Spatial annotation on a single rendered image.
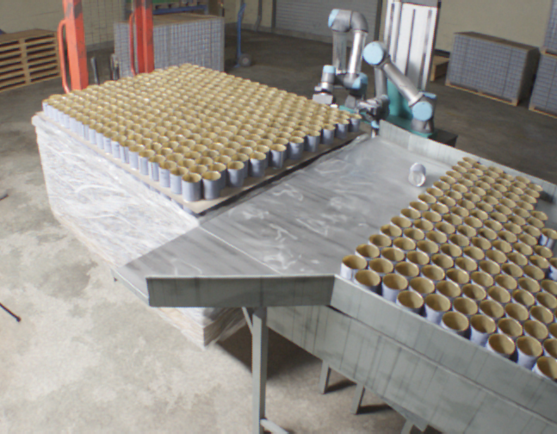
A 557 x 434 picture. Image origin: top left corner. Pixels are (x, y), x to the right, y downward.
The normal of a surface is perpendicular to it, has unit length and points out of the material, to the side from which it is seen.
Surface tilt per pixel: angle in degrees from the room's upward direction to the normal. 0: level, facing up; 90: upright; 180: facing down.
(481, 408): 90
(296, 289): 90
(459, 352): 90
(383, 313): 90
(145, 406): 0
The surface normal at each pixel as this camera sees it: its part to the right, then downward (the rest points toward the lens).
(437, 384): -0.64, 0.36
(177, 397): 0.05, -0.86
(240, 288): 0.10, 0.51
